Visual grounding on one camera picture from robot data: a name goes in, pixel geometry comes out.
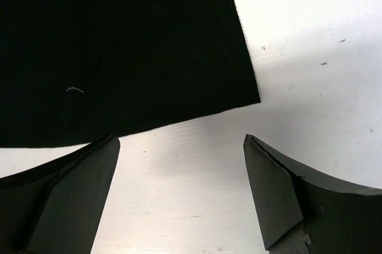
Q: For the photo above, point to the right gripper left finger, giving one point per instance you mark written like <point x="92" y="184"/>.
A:
<point x="56" y="207"/>

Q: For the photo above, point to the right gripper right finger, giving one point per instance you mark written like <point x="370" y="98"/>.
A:
<point x="302" y="210"/>

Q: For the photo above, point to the black t shirt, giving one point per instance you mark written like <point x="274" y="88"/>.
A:
<point x="74" y="71"/>

